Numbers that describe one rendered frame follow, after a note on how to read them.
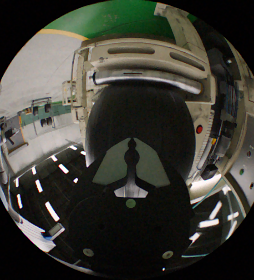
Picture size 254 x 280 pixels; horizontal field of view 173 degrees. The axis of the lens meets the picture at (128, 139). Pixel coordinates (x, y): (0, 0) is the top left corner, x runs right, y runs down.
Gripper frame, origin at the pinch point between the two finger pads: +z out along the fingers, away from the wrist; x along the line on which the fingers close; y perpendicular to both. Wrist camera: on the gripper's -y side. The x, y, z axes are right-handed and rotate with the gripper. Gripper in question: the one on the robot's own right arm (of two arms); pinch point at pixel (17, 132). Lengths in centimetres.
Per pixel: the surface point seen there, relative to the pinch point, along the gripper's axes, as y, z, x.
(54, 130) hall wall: -96, 708, 802
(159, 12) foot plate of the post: 85, 9, -153
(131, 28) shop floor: 90, 45, -131
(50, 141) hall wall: -197, 631, 853
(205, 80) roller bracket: 0, -14, -141
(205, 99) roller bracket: -6, -14, -140
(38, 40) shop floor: 103, 5, -32
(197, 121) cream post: -16, -6, -146
